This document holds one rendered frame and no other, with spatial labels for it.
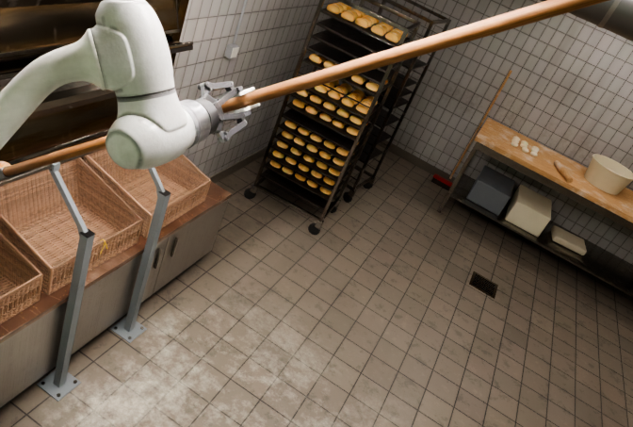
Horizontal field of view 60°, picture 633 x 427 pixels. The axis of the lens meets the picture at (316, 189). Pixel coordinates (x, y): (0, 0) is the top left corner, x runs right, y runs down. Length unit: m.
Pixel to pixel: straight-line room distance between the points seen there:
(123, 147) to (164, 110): 0.09
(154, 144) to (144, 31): 0.18
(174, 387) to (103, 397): 0.35
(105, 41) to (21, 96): 0.16
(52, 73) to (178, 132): 0.22
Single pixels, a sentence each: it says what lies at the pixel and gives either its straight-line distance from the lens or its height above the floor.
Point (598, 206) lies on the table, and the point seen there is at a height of 0.83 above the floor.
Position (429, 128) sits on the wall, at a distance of 6.38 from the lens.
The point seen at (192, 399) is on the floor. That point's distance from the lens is 3.11.
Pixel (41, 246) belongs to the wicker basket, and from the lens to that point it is 2.85.
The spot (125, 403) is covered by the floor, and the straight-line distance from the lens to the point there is 3.03.
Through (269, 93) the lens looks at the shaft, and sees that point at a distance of 1.25.
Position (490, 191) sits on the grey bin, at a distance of 5.71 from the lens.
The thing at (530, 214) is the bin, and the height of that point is 0.41.
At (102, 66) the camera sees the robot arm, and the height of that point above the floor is 2.08.
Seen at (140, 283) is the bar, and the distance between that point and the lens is 3.04.
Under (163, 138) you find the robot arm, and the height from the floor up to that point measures 1.99.
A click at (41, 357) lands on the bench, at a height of 0.25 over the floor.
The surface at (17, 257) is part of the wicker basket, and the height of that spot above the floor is 0.73.
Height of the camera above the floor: 2.46
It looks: 29 degrees down
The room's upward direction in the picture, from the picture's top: 23 degrees clockwise
